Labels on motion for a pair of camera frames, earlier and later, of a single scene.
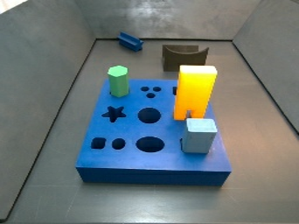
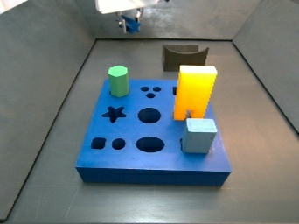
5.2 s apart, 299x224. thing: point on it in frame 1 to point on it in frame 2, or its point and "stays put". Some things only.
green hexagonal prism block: [118, 80] stays put
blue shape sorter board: [134, 138] stays put
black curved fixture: [179, 55] stays put
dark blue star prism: [128, 41] to [132, 24]
